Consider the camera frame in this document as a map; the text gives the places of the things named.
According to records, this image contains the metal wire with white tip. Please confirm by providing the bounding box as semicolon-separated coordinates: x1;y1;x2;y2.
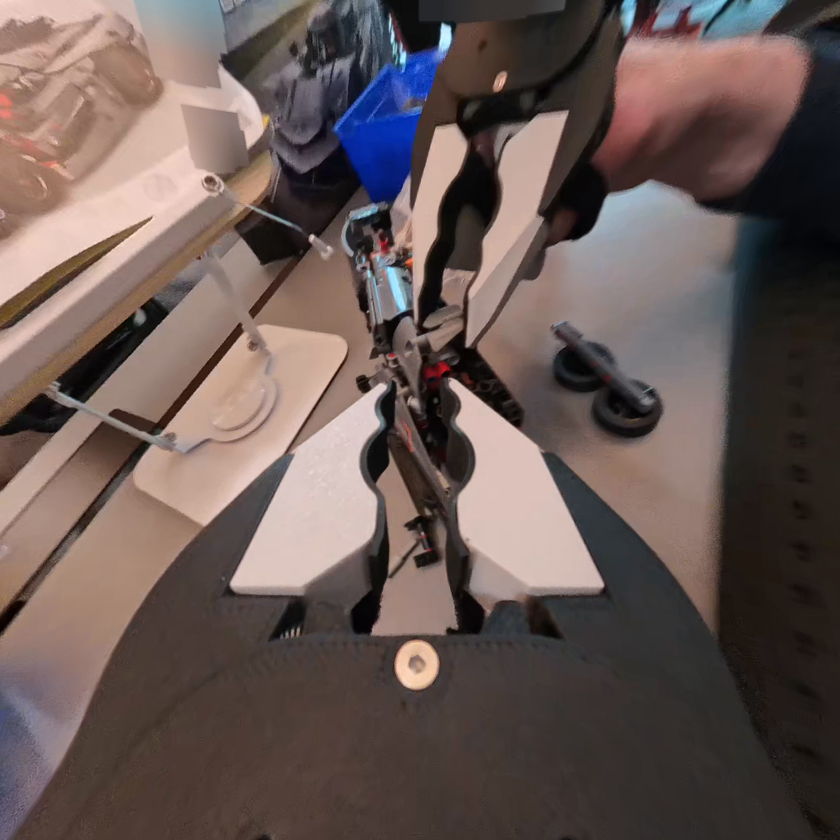
202;174;334;260

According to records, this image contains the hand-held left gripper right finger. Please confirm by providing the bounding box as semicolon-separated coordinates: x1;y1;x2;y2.
438;379;605;631

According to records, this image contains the black lego wheel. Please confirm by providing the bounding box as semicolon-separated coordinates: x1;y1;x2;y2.
591;381;664;437
553;341;618;393

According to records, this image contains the person's right hand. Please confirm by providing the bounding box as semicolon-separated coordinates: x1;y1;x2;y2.
592;36;811;203

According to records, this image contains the white metal stand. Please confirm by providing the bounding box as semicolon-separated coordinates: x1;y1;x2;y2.
46;252;349;526

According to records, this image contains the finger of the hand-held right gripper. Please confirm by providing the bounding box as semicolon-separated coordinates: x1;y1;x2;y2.
410;125;490;329
465;110;570;350

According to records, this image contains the person's right forearm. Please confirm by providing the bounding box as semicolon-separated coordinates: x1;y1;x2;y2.
709;23;840;231

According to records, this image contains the lego car chassis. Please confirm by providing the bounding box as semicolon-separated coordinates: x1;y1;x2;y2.
341;202;526;578

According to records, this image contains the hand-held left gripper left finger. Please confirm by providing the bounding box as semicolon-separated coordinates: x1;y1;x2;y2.
231;382;396;619

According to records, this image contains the blue plastic bin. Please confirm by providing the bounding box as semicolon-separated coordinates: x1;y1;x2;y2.
333;49;447;204

